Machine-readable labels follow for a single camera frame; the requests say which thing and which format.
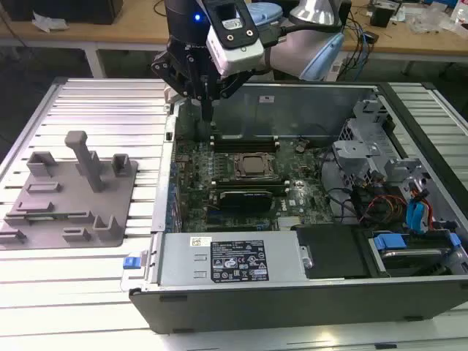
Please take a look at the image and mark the green RAM stick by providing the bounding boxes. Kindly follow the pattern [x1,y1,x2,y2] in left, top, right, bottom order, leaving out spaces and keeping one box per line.
[21,211,87,222]

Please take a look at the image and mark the black RAM slot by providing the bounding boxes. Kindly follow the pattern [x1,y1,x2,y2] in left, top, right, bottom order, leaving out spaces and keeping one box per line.
[213,180,288,186]
[212,177,286,183]
[214,143,281,149]
[214,138,281,145]
[214,134,281,140]
[214,147,281,154]

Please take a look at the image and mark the wooden desk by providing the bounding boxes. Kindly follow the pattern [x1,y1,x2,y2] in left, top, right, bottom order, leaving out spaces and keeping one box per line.
[0,0,468,80]

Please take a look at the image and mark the large black equipment case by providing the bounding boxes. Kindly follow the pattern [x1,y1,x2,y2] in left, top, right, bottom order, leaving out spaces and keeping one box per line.
[7,0,124,25]

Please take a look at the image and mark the white crumpled paper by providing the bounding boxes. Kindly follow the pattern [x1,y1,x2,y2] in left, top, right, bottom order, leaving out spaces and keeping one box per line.
[31,10,67,33]

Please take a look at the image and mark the metal socket cover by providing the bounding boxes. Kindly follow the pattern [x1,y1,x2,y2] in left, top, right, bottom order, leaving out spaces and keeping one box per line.
[233,151,281,181]

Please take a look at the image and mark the silver CPU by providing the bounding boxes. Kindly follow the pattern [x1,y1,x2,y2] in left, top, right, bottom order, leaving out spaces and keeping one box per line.
[243,156,270,175]

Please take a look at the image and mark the tall black speaker box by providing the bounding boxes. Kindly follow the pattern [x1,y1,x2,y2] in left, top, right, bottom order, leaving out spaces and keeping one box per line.
[334,0,352,30]

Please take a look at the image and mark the grey parts rack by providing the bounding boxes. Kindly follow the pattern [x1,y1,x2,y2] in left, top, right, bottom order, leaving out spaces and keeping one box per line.
[0,130,140,250]

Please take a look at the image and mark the green motherboard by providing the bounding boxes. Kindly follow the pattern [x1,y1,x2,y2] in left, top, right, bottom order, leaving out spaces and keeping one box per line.
[170,137,336,233]

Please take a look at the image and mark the small black box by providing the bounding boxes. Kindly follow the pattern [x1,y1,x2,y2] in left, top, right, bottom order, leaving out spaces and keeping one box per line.
[369,4,400,27]

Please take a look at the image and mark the silver metal drive cage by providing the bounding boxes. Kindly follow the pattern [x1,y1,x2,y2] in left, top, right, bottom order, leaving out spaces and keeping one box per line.
[331,97,434,205]

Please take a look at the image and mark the silver finned heat sink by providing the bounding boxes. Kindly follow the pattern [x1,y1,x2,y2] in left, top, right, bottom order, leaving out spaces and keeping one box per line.
[279,215,305,231]

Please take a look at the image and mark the grey power supply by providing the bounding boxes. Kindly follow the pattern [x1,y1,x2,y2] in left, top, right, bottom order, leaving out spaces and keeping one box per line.
[146,230,312,290]

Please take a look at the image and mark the clear plastic bags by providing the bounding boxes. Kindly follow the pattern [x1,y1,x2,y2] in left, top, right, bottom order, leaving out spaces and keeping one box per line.
[404,6,460,34]

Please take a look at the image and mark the black plastic cover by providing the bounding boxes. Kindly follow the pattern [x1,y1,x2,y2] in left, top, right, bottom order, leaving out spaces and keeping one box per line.
[292,224,371,281]

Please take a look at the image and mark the red white package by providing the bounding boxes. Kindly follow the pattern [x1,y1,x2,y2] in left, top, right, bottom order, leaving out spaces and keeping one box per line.
[448,0,468,23]

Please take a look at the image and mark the black PC case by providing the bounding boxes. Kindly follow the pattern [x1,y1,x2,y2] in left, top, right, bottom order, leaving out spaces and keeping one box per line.
[120,82,468,336]

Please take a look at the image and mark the hard disk in blue carrier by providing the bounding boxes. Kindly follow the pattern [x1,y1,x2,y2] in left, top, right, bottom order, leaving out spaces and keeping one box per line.
[371,230,461,279]

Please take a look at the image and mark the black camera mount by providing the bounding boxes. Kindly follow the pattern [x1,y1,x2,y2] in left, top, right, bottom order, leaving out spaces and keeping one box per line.
[211,0,261,49]

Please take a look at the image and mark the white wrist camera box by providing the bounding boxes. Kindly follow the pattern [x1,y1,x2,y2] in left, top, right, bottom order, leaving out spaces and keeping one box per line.
[205,26,265,78]

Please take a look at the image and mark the grey case latch bracket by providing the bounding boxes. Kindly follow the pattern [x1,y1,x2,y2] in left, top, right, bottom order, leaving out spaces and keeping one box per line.
[163,84,181,110]

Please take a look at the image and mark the black camera cable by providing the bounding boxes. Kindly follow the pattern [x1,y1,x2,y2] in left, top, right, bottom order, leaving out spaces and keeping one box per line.
[261,14,347,48]

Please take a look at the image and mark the black cable bundle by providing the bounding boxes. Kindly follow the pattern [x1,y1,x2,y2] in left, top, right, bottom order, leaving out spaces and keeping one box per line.
[320,148,388,224]

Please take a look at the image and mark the coloured power wires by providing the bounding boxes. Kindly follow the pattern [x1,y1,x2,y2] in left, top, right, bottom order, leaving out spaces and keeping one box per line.
[360,195,407,224]

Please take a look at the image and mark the red data cable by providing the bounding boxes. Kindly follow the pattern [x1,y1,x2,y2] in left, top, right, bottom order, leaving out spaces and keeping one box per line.
[411,184,436,230]

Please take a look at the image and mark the blue data cable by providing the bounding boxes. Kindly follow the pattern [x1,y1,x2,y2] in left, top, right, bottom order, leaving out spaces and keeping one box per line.
[404,199,432,235]

